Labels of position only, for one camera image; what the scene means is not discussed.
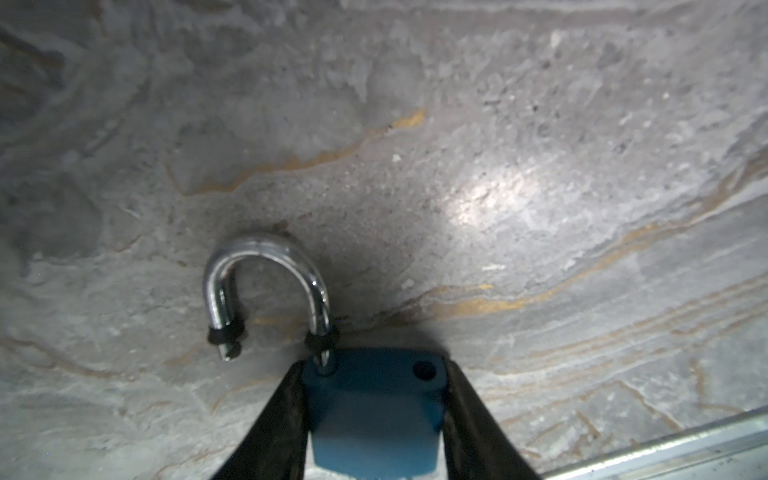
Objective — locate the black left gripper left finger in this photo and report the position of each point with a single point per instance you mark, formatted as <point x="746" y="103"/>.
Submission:
<point x="275" y="447"/>

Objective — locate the blue padlock front large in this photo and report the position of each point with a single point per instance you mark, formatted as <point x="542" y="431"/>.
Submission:
<point x="375" y="413"/>

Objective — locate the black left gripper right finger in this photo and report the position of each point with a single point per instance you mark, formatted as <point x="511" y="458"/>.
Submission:
<point x="474" y="444"/>

